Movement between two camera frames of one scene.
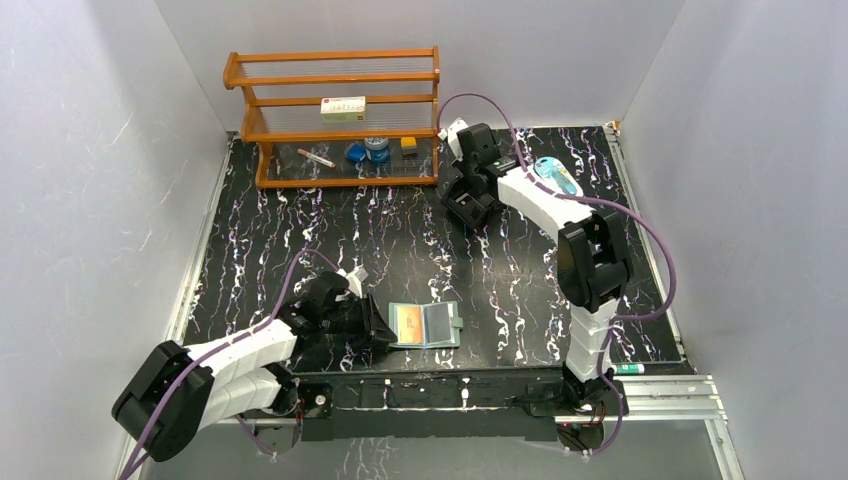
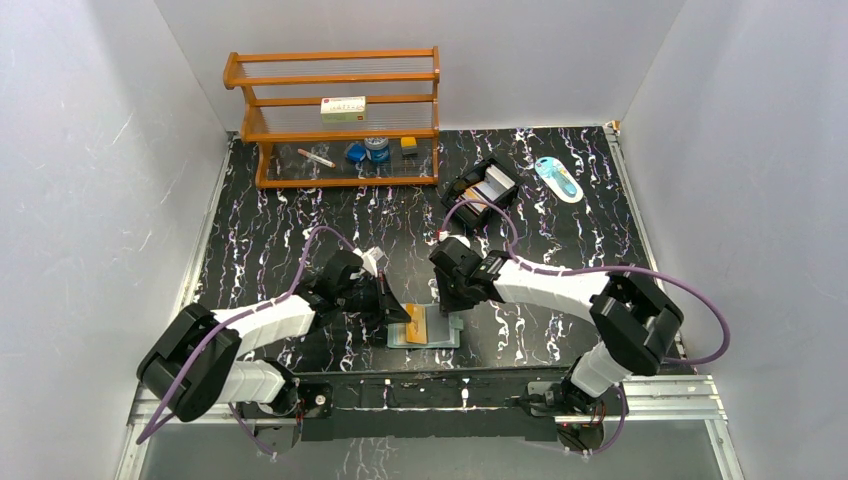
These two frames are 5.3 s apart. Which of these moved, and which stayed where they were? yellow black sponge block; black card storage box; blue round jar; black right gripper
Moved: black right gripper
Stayed: yellow black sponge block; blue round jar; black card storage box
